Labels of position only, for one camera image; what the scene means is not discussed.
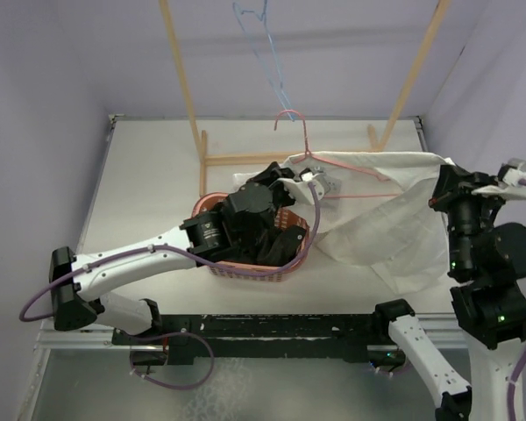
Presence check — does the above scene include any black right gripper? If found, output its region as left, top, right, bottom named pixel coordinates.
left=429, top=157, right=515, bottom=272

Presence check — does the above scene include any dark pinstriped shirt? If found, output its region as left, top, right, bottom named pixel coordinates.
left=218, top=225, right=308, bottom=267

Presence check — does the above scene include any red wire hanger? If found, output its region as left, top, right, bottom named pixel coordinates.
left=274, top=110, right=401, bottom=204

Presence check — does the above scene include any white shirt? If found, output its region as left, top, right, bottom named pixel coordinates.
left=231, top=150, right=457, bottom=295

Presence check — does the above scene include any blue wire hanger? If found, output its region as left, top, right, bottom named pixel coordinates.
left=232, top=0, right=297, bottom=122

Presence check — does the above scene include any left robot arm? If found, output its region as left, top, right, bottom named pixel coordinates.
left=51, top=162, right=306, bottom=344

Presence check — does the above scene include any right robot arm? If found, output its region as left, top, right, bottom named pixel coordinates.
left=372, top=160, right=526, bottom=420

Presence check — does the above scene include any pink plastic basket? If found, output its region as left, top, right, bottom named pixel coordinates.
left=206, top=208, right=311, bottom=282

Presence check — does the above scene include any wooden clothes rack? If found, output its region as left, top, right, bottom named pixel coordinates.
left=159, top=0, right=451, bottom=196

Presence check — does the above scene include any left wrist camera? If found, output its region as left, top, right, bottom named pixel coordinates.
left=300, top=167, right=342, bottom=199

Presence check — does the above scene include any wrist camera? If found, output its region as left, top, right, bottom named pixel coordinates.
left=300, top=167, right=342, bottom=199
left=473, top=158, right=526, bottom=200

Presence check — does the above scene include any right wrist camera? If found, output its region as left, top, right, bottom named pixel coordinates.
left=473, top=158, right=526, bottom=200

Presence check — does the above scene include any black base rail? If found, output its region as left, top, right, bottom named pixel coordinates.
left=109, top=310, right=426, bottom=365

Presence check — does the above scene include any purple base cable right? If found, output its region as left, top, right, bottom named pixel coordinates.
left=374, top=346, right=422, bottom=381

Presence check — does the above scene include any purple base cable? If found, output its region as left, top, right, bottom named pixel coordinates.
left=374, top=346, right=422, bottom=381
left=129, top=331, right=216, bottom=389

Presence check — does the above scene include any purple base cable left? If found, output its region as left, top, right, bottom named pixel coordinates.
left=129, top=331, right=216, bottom=389

